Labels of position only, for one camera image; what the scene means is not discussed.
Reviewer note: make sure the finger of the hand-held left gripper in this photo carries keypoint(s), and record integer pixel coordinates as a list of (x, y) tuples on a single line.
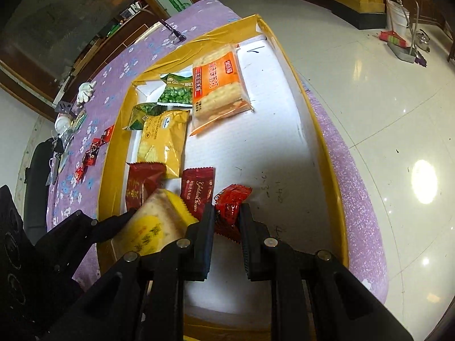
[(103, 225)]

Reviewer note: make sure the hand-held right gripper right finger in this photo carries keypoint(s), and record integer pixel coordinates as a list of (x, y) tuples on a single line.
[(245, 243)]

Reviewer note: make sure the yellow pastry packet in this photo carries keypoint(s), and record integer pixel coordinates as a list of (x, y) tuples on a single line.
[(156, 223)]

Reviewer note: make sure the black chair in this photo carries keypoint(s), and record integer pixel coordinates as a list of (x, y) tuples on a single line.
[(35, 184)]

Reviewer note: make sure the metal kettle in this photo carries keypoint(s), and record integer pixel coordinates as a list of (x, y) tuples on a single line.
[(423, 41)]

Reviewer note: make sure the grey dustpan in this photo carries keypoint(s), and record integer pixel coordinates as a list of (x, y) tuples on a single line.
[(403, 55)]

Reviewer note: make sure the small red candy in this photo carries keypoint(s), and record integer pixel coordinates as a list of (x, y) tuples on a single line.
[(79, 174), (89, 158), (107, 134), (96, 146)]

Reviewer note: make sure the yellow cracker packet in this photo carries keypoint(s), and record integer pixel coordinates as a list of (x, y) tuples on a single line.
[(165, 142)]

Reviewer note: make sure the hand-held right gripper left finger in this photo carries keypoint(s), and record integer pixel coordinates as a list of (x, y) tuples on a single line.
[(208, 243)]

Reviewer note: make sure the dark red script snack packet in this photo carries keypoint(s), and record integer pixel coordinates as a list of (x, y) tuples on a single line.
[(197, 190)]

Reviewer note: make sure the green pea snack packet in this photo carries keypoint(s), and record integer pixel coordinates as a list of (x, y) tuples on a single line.
[(140, 117), (174, 90)]

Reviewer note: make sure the metal key bunch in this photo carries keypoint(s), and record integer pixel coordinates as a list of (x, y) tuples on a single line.
[(56, 152)]

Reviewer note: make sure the gold and black cabinet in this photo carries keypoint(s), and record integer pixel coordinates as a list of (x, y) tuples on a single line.
[(359, 0)]

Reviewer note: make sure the broom with red bristles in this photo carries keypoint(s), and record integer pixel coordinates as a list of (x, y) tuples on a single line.
[(392, 39)]

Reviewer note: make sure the brown wooden glass cabinet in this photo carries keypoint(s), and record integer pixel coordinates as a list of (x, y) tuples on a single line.
[(53, 25)]

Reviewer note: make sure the purple floral tablecloth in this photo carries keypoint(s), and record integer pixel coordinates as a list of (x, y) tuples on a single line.
[(117, 64)]

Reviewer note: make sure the bright red candy packet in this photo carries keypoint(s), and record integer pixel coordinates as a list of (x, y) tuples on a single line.
[(231, 206)]

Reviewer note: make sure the dark framed eyeglasses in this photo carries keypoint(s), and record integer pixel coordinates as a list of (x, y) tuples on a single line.
[(176, 36)]

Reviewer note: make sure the orange cracker packet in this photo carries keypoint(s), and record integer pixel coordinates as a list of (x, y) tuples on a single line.
[(218, 85)]

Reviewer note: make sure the white box with yellow rim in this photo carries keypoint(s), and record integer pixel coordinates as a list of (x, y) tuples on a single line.
[(270, 142)]

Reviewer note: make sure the white round container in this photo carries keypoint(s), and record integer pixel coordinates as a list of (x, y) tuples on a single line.
[(62, 122)]

